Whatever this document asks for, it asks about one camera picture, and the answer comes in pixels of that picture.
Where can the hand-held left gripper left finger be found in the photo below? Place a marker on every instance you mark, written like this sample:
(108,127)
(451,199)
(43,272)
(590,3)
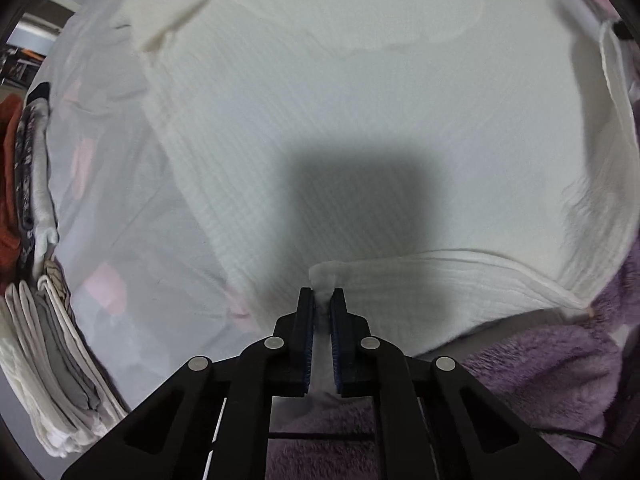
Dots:
(306,340)

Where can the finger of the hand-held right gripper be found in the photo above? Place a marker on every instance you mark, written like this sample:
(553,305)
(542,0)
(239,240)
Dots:
(620,30)

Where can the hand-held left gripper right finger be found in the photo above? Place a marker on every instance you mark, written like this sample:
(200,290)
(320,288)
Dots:
(339,340)

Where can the white textured shirt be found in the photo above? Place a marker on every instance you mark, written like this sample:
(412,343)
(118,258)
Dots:
(350,110)

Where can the stack of folded clothes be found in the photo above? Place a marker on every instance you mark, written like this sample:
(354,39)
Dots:
(85,370)

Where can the pile of white grey clothes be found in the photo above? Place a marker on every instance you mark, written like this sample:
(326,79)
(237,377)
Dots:
(25,385)

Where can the purple fleece robe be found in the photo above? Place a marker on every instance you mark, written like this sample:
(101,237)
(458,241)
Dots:
(525,360)

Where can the grey dotted bed sheet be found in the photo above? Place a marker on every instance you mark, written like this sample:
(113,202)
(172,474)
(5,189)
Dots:
(115,185)

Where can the grey folded garment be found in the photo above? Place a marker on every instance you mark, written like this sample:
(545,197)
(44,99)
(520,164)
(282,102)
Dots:
(60,360)

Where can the rust red fleece cloth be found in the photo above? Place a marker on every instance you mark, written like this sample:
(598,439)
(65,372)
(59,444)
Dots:
(7,210)

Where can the patterned grey folded cloth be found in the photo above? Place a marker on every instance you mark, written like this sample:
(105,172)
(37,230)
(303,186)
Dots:
(27,170)

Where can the black folded cloth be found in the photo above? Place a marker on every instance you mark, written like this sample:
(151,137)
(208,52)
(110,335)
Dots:
(40,91)

